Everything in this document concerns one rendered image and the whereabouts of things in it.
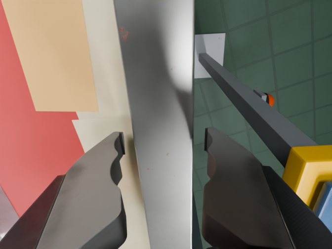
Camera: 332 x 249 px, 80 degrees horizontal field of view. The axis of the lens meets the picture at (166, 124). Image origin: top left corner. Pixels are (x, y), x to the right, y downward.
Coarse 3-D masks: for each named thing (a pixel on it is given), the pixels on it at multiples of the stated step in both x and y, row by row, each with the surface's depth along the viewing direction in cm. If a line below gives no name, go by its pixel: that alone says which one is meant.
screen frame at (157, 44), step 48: (144, 0) 9; (192, 0) 9; (144, 48) 10; (192, 48) 10; (144, 96) 11; (192, 96) 11; (144, 144) 13; (192, 144) 13; (144, 192) 15; (192, 192) 15
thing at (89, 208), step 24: (96, 144) 11; (120, 144) 12; (72, 168) 10; (96, 168) 10; (120, 168) 11; (72, 192) 8; (96, 192) 8; (120, 192) 8; (72, 216) 7; (96, 216) 7; (120, 216) 7; (48, 240) 6; (72, 240) 6; (96, 240) 7; (120, 240) 8
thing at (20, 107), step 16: (0, 0) 12; (0, 16) 12; (0, 32) 13; (0, 48) 13; (0, 64) 14; (16, 64) 14; (0, 80) 14; (16, 80) 14; (0, 96) 15; (16, 96) 15; (0, 112) 15; (16, 112) 15; (32, 112) 15; (48, 112) 15; (64, 112) 15
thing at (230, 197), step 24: (216, 144) 11; (216, 168) 9; (240, 168) 9; (216, 192) 8; (240, 192) 8; (264, 192) 8; (216, 216) 7; (240, 216) 7; (264, 216) 7; (216, 240) 7; (240, 240) 6; (264, 240) 6; (288, 240) 6
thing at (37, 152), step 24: (0, 144) 17; (24, 144) 17; (48, 144) 17; (72, 144) 17; (0, 168) 18; (24, 168) 18; (48, 168) 18; (0, 192) 19; (24, 192) 19; (0, 216) 21; (0, 240) 23
